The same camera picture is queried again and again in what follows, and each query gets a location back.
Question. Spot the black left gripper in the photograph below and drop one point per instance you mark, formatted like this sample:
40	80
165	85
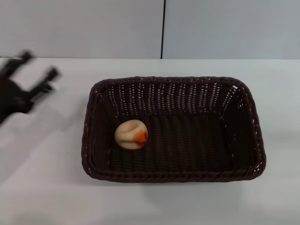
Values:
12	98

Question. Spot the steamed bun with orange spot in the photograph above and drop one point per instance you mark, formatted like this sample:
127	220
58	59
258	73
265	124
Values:
127	134

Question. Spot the black woven rectangular basket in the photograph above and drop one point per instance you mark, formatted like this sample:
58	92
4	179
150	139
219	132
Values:
187	145

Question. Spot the dark vertical wall strip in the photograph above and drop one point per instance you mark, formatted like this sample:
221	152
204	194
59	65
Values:
162	28

